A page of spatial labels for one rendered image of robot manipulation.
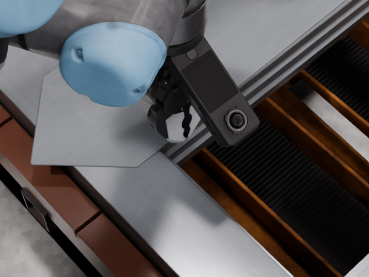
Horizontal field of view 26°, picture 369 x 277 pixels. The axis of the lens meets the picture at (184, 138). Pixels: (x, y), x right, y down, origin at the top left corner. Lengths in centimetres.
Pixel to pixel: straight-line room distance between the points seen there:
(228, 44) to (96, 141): 22
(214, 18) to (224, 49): 5
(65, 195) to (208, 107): 25
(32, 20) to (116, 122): 70
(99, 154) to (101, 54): 36
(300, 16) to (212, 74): 30
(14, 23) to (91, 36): 35
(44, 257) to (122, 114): 24
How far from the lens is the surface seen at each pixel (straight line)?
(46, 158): 96
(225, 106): 81
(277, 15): 108
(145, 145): 96
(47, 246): 111
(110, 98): 65
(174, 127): 90
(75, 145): 97
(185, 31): 76
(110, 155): 95
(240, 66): 102
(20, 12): 27
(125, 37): 62
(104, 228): 95
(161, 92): 83
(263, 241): 110
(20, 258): 111
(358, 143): 114
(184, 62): 80
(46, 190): 98
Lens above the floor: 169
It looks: 59 degrees down
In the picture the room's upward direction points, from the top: straight up
